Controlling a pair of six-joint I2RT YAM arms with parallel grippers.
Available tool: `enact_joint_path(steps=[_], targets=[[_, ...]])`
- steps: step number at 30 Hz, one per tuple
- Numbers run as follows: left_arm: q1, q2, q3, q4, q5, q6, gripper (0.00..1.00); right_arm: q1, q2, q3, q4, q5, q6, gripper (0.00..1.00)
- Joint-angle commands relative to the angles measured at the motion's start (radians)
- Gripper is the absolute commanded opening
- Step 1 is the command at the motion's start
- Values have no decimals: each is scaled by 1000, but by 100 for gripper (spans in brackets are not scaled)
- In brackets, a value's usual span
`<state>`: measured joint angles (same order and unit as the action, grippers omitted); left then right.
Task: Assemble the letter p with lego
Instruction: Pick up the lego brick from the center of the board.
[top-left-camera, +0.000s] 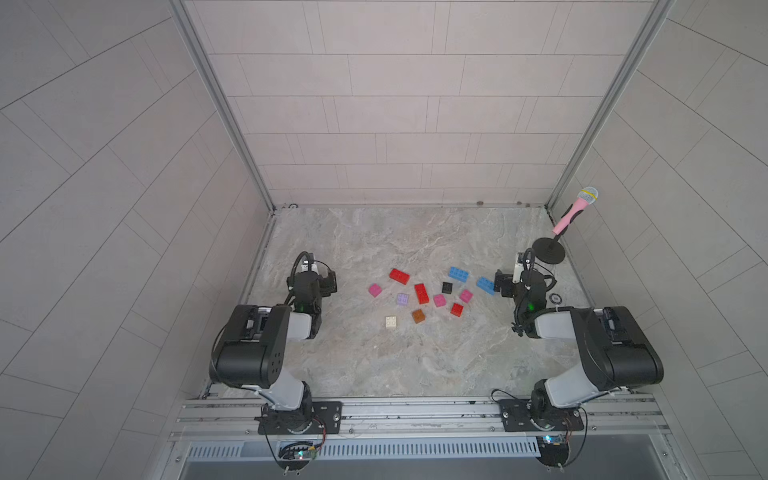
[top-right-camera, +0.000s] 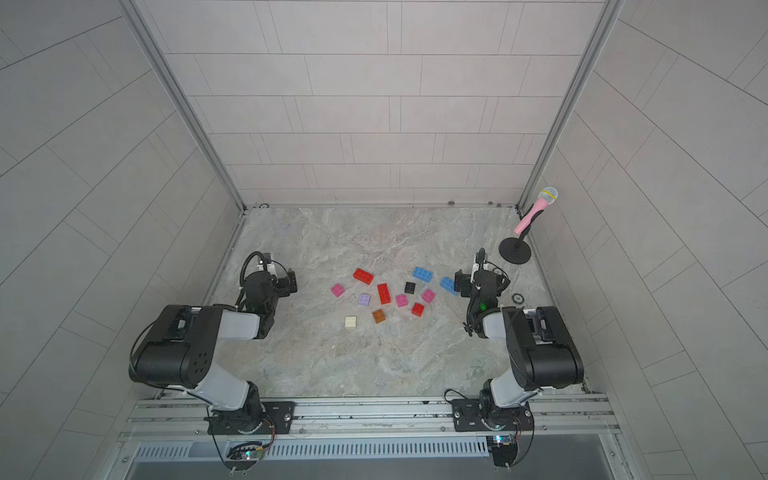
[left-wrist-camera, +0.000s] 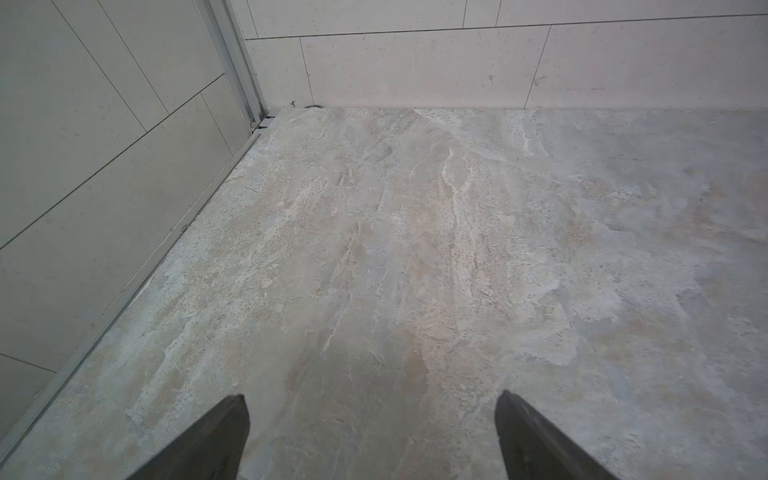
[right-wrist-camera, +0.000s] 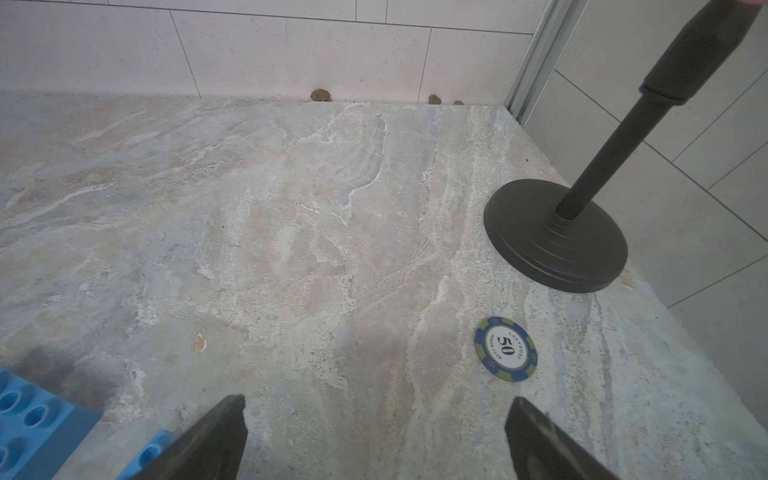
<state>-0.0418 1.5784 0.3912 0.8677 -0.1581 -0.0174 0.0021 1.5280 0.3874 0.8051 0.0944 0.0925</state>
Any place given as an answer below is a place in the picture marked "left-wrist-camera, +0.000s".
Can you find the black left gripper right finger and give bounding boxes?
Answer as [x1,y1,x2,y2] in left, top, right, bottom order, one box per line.
[494,390,616,480]

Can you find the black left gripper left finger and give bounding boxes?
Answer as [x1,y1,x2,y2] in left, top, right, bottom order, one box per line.
[130,394,250,479]

